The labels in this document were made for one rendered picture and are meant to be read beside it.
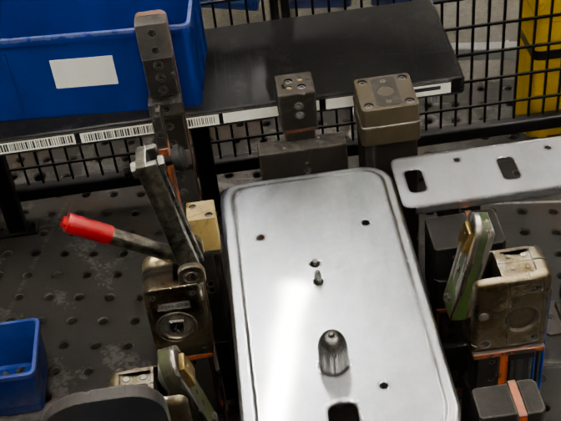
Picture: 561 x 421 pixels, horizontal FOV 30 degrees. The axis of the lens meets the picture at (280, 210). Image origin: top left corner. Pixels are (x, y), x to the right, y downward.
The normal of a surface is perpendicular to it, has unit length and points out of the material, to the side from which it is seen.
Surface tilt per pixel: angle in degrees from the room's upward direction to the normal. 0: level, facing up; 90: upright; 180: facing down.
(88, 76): 90
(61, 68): 90
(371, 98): 0
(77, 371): 0
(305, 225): 0
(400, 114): 89
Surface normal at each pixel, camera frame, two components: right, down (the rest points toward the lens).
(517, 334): 0.11, 0.65
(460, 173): -0.09, -0.75
